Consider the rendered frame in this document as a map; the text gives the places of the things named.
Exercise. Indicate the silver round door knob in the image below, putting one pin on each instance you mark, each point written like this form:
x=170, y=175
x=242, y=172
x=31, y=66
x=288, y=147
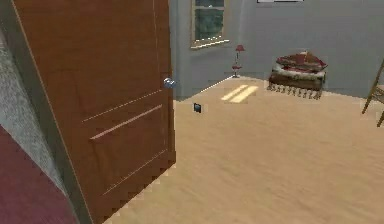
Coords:
x=169, y=82

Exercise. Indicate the small black box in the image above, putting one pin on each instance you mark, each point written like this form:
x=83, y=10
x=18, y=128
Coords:
x=197, y=107

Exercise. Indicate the red floor lamp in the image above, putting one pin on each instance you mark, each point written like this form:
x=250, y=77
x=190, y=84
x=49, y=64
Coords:
x=237, y=60

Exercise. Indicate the white framed wall picture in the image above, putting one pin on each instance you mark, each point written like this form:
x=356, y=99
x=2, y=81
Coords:
x=280, y=1

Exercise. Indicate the wooden chair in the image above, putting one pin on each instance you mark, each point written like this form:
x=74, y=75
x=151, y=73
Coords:
x=376, y=93

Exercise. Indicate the window with pale frame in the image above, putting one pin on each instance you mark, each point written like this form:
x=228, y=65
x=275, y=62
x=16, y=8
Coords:
x=208, y=21

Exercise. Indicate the brown wooden room door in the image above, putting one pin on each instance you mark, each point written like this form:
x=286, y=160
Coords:
x=100, y=83

